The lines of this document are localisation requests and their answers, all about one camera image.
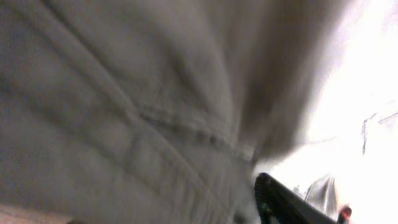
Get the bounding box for grey shorts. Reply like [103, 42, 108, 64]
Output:
[1, 0, 350, 223]

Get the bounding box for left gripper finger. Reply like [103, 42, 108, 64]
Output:
[254, 173, 336, 224]

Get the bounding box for dark garment red trim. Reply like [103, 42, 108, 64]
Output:
[337, 206, 352, 224]

